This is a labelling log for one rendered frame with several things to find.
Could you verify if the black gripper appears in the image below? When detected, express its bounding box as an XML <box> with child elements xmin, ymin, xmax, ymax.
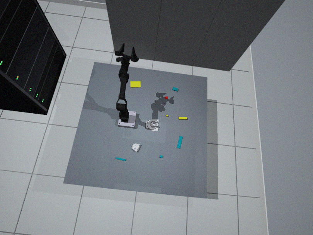
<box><xmin>115</xmin><ymin>43</ymin><xmax>139</xmax><ymax>66</ymax></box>

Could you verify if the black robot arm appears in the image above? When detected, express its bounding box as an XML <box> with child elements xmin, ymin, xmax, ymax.
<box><xmin>116</xmin><ymin>57</ymin><xmax>129</xmax><ymax>123</ymax></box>

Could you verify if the yellow flat rectangular plate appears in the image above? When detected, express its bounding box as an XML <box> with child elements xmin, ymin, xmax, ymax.
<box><xmin>130</xmin><ymin>81</ymin><xmax>141</xmax><ymax>87</ymax></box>

